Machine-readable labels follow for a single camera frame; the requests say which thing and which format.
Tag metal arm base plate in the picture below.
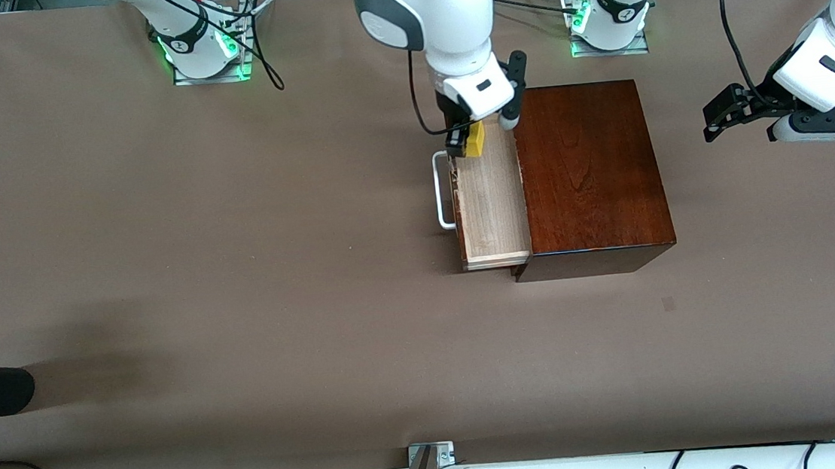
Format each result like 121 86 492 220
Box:
565 0 651 61
167 0 254 87

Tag white drawer handle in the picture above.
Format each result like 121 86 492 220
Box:
431 150 461 231

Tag small metal bracket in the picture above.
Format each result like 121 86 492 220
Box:
407 440 456 469

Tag wooden drawer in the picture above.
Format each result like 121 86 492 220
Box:
446 123 535 273

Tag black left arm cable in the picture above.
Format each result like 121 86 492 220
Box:
719 0 782 106

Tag yellow cube block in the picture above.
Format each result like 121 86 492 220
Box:
462 120 489 160

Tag dark wooden drawer cabinet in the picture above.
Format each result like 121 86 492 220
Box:
499 75 680 284

